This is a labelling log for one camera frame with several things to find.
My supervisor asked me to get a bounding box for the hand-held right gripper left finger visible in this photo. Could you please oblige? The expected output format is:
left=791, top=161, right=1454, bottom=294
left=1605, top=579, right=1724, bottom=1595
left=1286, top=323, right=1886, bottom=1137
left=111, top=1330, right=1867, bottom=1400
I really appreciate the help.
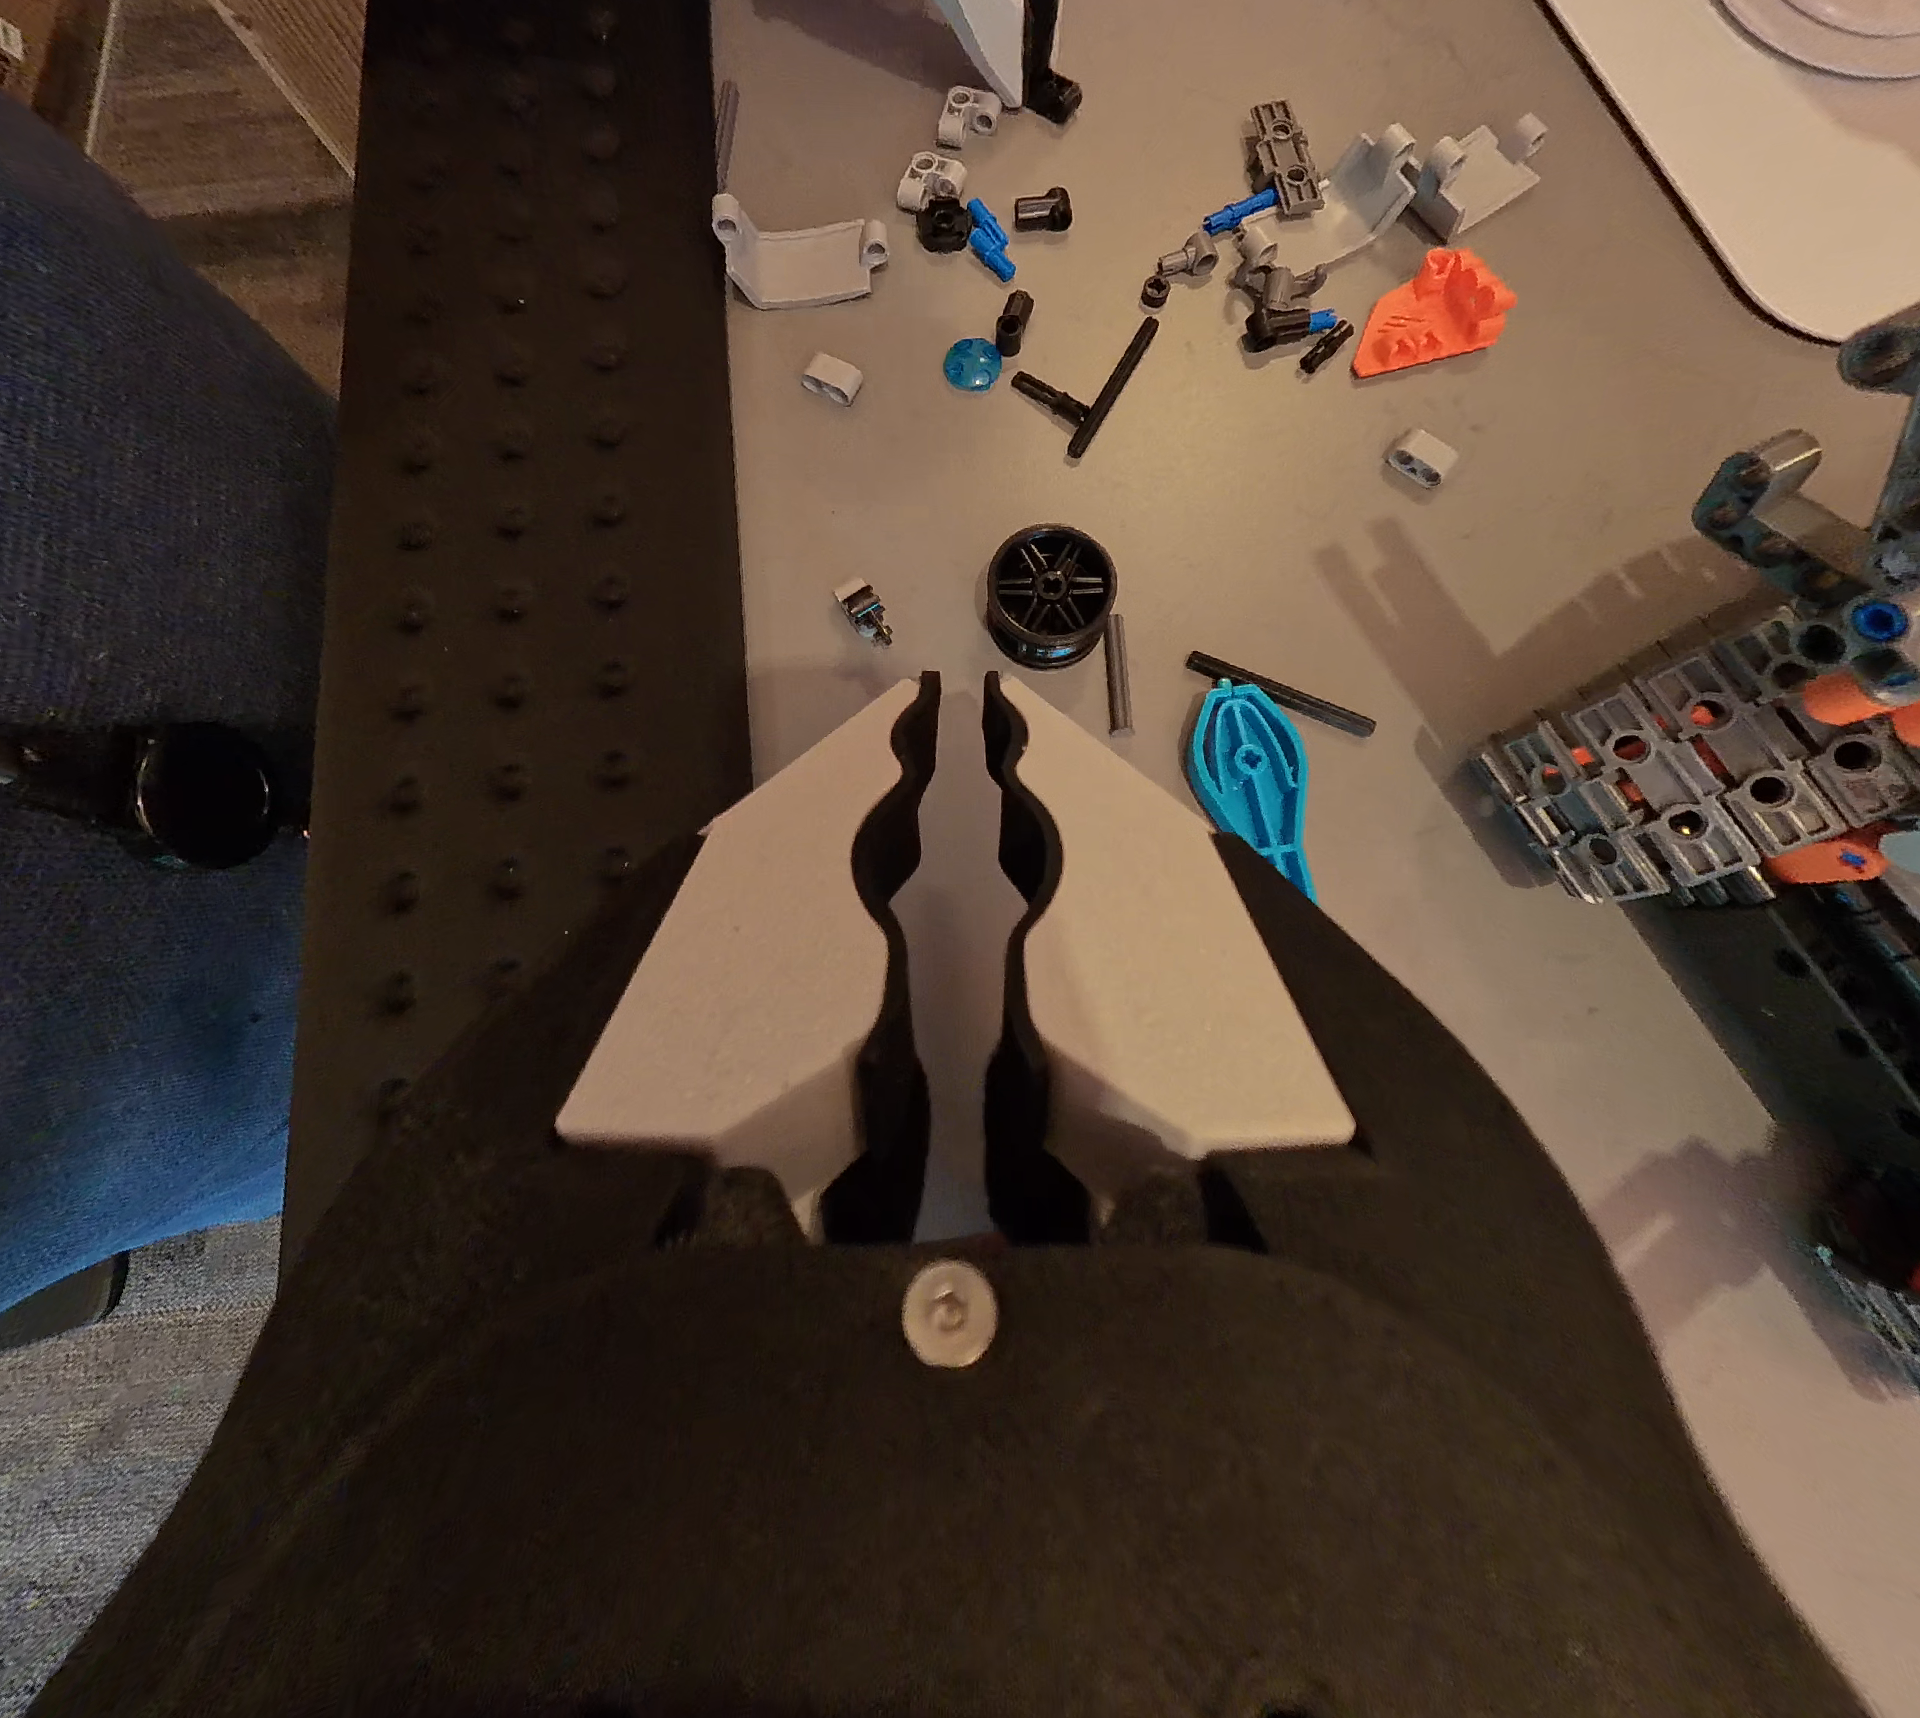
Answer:
left=552, top=671, right=948, bottom=1248

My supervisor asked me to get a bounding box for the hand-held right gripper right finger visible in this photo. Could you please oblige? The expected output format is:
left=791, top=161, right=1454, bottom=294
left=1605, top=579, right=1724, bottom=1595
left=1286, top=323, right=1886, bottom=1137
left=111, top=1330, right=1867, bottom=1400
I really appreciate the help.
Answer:
left=978, top=671, right=1363, bottom=1248

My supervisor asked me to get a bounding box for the blue plastic separator tool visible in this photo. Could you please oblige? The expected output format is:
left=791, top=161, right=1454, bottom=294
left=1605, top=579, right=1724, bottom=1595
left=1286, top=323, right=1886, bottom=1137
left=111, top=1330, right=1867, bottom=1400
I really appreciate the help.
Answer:
left=1182, top=680, right=1322, bottom=902

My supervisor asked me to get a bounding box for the grey curved panel piece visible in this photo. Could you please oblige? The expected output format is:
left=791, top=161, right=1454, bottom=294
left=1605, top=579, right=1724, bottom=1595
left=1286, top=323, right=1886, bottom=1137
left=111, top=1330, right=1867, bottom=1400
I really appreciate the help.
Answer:
left=1417, top=112, right=1548, bottom=220
left=1304, top=124, right=1420, bottom=271
left=712, top=190, right=891, bottom=313

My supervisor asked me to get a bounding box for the black spoked wheel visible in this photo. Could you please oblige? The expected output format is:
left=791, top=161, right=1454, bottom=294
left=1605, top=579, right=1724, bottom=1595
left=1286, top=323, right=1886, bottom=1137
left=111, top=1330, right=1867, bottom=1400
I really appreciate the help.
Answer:
left=985, top=523, right=1121, bottom=667

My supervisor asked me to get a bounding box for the black axle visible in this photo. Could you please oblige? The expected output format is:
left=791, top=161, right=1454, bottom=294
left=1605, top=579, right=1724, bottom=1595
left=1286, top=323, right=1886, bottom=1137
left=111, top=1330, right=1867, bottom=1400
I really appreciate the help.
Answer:
left=1068, top=313, right=1163, bottom=460

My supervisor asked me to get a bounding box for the orange sloped panel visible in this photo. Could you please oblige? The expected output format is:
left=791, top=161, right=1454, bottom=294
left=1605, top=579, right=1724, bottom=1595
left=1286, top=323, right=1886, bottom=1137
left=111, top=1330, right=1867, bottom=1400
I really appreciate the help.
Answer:
left=1350, top=247, right=1520, bottom=379

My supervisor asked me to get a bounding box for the black dimpled pad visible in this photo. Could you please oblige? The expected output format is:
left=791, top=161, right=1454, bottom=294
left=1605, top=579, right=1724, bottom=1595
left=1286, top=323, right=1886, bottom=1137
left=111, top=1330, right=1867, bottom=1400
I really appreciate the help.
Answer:
left=284, top=0, right=752, bottom=1239

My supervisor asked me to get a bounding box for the grey orange toy tracked robot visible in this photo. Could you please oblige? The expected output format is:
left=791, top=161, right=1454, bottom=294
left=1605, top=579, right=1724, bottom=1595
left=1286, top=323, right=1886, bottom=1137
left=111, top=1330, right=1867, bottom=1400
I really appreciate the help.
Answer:
left=1466, top=307, right=1920, bottom=1389

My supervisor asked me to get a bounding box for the dark grey frame connector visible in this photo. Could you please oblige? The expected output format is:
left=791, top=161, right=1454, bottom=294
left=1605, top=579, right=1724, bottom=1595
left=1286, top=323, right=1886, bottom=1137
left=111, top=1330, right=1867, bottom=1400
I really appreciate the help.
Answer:
left=1243, top=102, right=1326, bottom=211

